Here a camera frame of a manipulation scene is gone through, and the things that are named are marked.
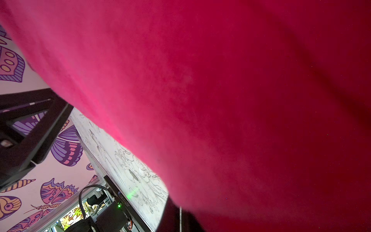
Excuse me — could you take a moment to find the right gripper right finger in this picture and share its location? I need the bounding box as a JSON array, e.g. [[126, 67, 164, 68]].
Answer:
[[181, 209, 204, 232]]

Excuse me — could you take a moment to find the magenta t-shirt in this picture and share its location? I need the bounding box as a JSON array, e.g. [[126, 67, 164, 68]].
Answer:
[[1, 1, 371, 232]]

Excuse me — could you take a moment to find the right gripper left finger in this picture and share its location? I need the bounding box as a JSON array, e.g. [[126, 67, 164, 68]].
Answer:
[[156, 197, 181, 232]]

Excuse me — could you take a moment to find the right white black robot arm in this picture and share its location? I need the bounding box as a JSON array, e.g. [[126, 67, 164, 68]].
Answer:
[[1, 89, 204, 232]]

